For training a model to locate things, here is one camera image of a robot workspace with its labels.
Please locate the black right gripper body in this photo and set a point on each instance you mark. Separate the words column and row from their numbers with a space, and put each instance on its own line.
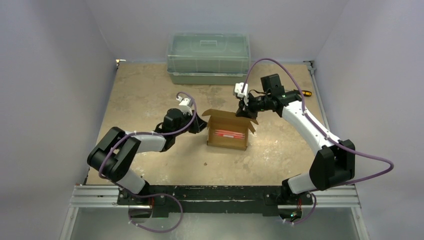
column 245, row 108

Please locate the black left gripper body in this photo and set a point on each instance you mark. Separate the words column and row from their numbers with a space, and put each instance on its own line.
column 186, row 119

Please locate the red pen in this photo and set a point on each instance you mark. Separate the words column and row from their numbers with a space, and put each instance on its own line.
column 232, row 136
column 225, row 132
column 238, row 136

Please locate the brown cardboard box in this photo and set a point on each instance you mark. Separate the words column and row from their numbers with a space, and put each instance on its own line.
column 226, row 120

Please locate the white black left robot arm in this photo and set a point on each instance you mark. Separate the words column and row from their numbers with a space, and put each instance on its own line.
column 112, row 157

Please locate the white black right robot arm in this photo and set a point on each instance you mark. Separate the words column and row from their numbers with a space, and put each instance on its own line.
column 334, row 162

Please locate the green clear-lid plastic toolbox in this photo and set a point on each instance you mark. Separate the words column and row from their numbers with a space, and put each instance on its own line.
column 208, row 58

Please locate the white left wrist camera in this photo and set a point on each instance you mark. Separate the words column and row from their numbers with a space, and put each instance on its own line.
column 185, row 105

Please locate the black yellow handled screwdriver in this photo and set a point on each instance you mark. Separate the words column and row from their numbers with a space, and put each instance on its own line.
column 307, row 93

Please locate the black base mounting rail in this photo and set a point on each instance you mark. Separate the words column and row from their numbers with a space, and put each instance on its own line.
column 285, row 205

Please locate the aluminium frame extrusion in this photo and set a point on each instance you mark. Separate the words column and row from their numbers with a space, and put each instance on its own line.
column 108, row 196

